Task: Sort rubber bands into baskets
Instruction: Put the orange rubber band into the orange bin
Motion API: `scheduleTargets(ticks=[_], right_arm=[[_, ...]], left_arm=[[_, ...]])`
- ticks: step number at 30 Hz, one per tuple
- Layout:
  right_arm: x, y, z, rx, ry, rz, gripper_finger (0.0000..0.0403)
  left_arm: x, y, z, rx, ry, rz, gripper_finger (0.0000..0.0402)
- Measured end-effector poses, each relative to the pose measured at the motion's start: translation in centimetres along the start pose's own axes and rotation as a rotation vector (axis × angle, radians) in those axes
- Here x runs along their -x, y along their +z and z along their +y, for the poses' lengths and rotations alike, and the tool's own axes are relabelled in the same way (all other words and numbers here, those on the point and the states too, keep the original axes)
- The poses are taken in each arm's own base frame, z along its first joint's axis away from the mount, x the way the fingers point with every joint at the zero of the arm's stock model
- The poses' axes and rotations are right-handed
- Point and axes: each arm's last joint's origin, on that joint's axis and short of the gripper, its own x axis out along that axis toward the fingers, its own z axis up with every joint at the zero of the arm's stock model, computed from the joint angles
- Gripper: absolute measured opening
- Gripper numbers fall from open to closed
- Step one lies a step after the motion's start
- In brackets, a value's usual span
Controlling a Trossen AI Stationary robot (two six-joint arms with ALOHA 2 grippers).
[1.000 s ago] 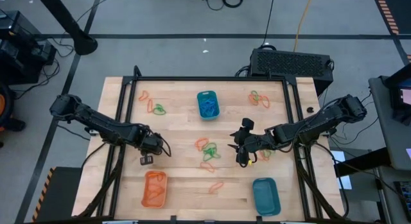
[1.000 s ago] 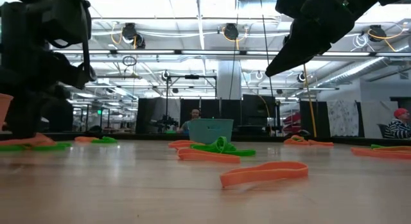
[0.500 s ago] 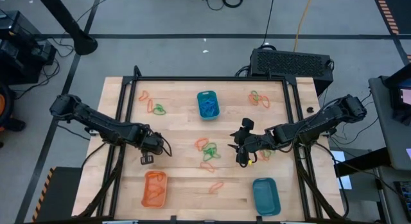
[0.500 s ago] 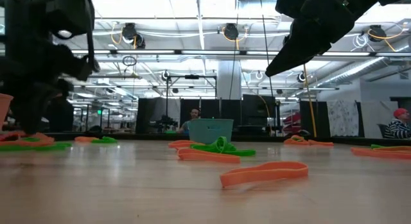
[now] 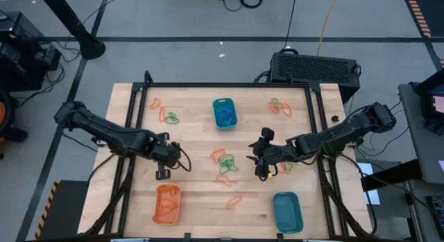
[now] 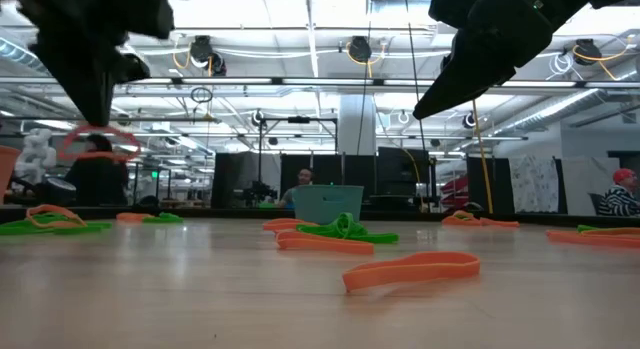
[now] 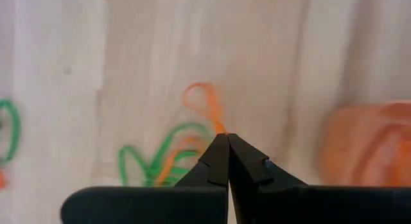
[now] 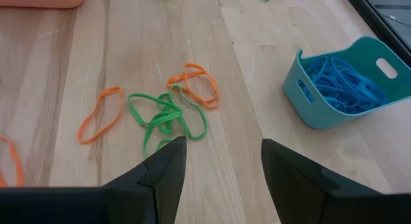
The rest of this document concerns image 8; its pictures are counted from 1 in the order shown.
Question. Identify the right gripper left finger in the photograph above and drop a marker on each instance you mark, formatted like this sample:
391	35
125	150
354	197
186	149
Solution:
96	208

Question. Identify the orange rubber band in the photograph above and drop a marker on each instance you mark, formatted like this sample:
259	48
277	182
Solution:
170	81
19	167
82	140
217	95

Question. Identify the black aluminium table frame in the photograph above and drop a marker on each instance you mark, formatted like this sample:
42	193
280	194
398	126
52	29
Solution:
385	25

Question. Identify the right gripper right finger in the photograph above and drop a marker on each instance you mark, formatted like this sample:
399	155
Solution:
321	201

